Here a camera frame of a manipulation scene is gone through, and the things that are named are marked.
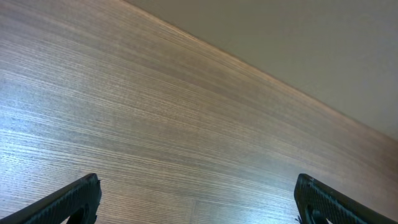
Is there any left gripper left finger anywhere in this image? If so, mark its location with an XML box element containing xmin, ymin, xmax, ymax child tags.
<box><xmin>1</xmin><ymin>173</ymin><xmax>101</xmax><ymax>224</ymax></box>

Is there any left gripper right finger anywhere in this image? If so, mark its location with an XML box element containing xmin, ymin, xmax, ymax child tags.
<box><xmin>294</xmin><ymin>174</ymin><xmax>397</xmax><ymax>224</ymax></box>

